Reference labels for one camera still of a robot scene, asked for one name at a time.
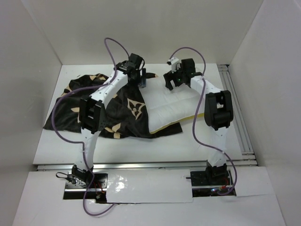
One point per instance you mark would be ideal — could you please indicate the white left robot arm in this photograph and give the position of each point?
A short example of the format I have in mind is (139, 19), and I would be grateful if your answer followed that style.
(92, 113)

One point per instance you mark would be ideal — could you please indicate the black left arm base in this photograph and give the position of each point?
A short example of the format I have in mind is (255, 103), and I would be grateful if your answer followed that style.
(85, 179)

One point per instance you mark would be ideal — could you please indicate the white cover panel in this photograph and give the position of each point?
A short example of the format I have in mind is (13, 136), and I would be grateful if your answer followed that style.
(149, 186)

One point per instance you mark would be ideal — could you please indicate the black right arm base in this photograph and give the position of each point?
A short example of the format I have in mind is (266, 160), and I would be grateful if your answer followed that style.
(209, 182)

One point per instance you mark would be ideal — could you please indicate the black floral plush pillowcase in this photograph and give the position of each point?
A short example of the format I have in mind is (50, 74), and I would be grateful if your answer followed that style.
(127, 114)

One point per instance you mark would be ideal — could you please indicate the aluminium side rail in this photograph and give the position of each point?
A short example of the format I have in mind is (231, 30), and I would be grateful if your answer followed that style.
(239, 124)

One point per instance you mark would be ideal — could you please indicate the white pillow yellow edge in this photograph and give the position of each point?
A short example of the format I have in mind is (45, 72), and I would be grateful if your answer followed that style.
(166, 107)

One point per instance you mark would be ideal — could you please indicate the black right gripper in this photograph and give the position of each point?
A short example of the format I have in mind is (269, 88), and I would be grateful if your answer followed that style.
(170, 76)

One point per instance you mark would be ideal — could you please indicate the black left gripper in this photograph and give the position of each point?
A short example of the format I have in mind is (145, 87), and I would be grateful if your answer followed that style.
(141, 82)

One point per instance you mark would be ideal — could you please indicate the aluminium front rail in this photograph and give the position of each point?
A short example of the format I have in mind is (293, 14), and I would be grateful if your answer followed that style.
(152, 165)

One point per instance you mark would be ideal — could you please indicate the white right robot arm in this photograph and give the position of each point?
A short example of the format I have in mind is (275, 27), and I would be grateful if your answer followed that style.
(218, 111)

